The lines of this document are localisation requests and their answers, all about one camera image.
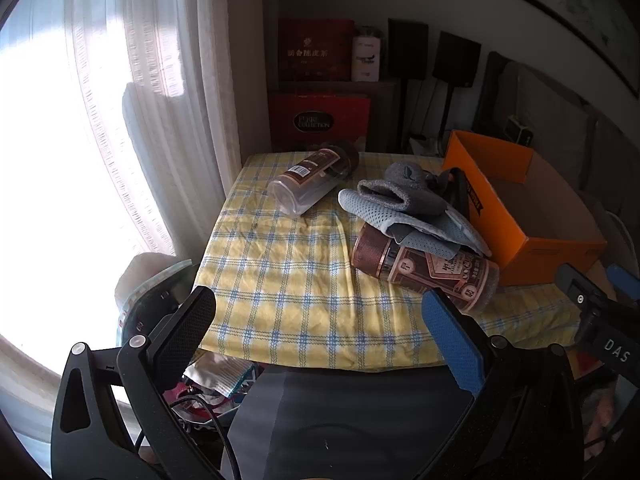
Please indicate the brown sofa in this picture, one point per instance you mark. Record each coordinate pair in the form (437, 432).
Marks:
(555, 110)

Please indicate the white sheer curtain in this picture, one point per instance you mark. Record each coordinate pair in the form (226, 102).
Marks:
(150, 60)

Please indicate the patterned fabric pouch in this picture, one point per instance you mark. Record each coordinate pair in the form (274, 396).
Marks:
(225, 372)

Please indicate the black striped cloth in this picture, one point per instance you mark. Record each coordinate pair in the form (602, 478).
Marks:
(456, 192)

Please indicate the dark red gift box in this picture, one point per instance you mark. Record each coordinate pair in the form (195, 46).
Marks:
(315, 50)

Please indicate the person's right forearm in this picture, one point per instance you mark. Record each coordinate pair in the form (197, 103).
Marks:
(607, 420)

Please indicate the red chocolate gift bag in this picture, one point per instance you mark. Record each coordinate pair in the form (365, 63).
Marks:
(320, 120)

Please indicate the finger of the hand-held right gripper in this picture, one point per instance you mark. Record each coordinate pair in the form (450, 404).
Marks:
(580, 287)
(624, 280)

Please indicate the white pink carton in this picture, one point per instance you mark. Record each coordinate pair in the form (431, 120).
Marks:
(366, 57)

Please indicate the black speaker on stand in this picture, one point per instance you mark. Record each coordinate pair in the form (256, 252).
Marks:
(456, 60)
(407, 47)

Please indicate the grey mesh cloth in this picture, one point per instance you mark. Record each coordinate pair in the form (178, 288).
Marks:
(425, 232)

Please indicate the brown label clear jar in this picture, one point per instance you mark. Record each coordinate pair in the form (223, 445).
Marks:
(425, 270)
(310, 180)

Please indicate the brown cardboard box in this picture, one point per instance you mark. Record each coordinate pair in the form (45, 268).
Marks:
(386, 115)

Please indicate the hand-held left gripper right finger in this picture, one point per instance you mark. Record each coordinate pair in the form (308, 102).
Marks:
(450, 342)

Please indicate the dark grey cloth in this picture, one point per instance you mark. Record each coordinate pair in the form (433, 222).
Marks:
(325, 410)

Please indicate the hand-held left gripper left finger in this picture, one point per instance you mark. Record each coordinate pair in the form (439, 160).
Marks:
(186, 330)

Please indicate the orange cardboard box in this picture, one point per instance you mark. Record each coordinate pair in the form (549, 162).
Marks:
(510, 242)

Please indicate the yellow checked tablecloth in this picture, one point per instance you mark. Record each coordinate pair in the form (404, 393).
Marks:
(300, 285)

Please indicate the grey knitted cloth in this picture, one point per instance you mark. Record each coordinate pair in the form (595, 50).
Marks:
(405, 195)

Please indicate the green portable device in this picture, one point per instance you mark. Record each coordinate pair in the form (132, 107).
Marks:
(518, 130)

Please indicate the white plastic bag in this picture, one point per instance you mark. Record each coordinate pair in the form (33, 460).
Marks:
(425, 144)

